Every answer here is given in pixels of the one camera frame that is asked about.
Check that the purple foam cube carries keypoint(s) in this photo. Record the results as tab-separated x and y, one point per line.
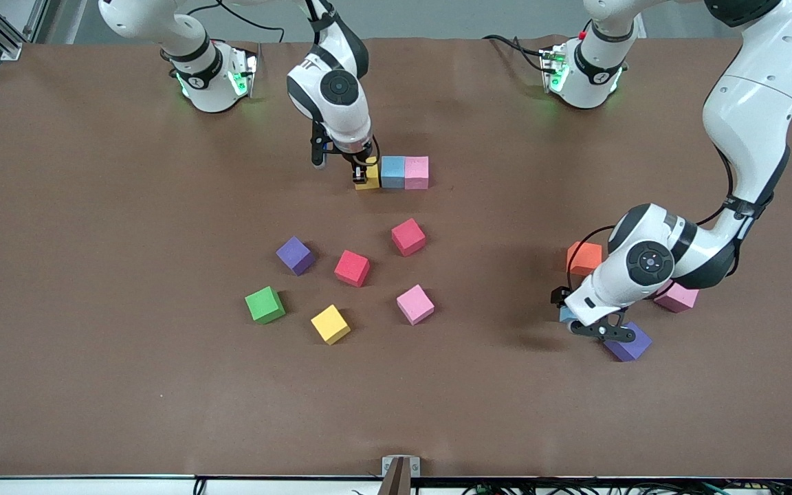
294	254
633	350

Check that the aluminium frame profile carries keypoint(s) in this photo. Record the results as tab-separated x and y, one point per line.
11	49

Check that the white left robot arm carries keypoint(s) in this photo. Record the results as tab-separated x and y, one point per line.
746	117

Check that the yellow foam cube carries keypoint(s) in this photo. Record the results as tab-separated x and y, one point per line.
372	180
330	323

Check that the orange foam cube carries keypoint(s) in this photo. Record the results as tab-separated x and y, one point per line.
585	260

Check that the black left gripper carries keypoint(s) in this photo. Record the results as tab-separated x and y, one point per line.
562	295

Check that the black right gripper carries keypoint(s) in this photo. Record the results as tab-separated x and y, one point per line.
360	165

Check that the metal table edge bracket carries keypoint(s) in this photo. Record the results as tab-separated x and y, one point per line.
388	466

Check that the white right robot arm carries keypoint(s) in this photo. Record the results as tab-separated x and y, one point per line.
353	124

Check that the light blue foam cube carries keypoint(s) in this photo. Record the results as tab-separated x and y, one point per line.
393	172
566	315

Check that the brown table mat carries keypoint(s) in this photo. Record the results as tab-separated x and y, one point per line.
162	385

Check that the pink foam cube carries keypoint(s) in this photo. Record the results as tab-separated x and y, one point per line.
416	172
414	303
681	300

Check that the red foam cube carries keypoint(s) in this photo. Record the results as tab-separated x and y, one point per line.
408	236
352	267

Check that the green foam cube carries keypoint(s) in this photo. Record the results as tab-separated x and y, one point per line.
264	304

